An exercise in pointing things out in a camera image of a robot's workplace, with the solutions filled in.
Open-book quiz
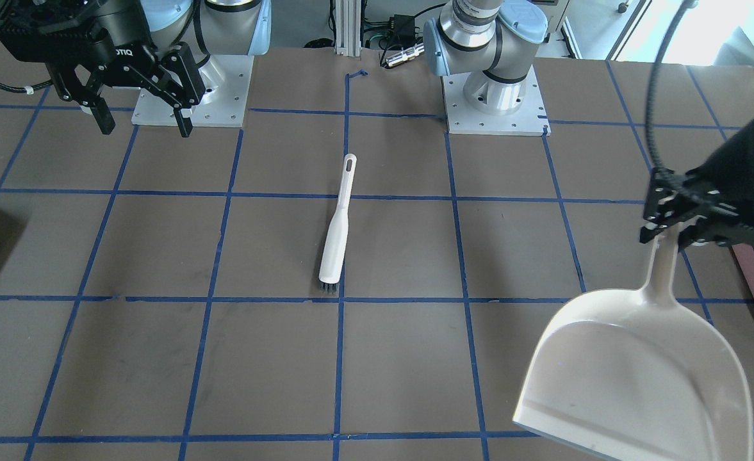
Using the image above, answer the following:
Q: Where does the beige plastic dustpan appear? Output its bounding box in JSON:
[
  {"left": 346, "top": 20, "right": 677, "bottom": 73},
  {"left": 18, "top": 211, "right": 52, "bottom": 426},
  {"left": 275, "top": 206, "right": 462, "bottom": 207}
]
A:
[{"left": 512, "top": 227, "right": 754, "bottom": 460}]

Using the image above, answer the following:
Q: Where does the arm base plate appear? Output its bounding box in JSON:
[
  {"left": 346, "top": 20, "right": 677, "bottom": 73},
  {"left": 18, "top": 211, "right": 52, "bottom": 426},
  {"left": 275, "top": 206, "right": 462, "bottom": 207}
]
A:
[
  {"left": 441, "top": 67, "right": 552, "bottom": 136},
  {"left": 131, "top": 54, "right": 253, "bottom": 128}
]

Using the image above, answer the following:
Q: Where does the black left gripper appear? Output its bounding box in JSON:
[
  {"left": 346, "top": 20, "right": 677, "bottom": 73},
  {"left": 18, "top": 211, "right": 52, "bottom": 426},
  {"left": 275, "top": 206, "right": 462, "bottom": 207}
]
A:
[{"left": 639, "top": 118, "right": 754, "bottom": 248}]

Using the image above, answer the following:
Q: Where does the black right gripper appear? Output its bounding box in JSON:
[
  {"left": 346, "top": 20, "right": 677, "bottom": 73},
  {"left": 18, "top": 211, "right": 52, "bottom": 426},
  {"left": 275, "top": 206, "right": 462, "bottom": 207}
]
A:
[{"left": 0, "top": 1, "right": 205, "bottom": 139}]

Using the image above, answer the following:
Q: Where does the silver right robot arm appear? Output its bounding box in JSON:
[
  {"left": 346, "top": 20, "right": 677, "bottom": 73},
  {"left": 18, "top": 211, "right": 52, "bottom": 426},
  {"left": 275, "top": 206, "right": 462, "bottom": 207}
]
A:
[{"left": 0, "top": 1, "right": 272, "bottom": 138}]

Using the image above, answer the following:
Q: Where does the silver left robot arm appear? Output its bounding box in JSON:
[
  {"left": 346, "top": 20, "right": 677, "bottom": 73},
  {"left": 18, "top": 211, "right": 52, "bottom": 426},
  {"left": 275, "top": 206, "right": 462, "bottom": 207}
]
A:
[{"left": 423, "top": 1, "right": 754, "bottom": 248}]

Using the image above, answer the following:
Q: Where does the beige brush with black bristles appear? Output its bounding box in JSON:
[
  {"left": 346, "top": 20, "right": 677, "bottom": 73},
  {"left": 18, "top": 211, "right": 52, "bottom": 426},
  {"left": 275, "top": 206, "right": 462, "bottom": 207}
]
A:
[{"left": 318, "top": 154, "right": 358, "bottom": 293}]

